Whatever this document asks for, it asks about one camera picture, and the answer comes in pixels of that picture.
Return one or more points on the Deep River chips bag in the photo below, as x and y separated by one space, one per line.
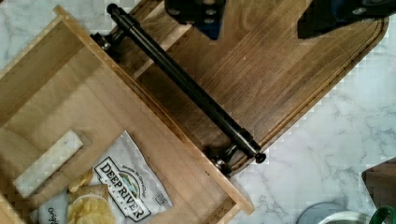
120 188

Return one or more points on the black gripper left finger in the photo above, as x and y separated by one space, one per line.
205 15

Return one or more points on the light wooden drawer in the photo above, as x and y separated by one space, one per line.
63 80

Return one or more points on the black drawer handle bar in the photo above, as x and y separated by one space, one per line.
241 139

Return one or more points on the clear plastic lidded container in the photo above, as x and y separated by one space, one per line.
331 213

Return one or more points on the dark wooden cutting board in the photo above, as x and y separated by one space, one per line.
258 70

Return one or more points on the white marble block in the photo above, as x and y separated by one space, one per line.
46 165

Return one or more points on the dark brown wooden box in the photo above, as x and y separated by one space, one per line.
380 182

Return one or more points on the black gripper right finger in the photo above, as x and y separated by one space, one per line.
324 16

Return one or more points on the green bucket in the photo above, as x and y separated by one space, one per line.
384 213

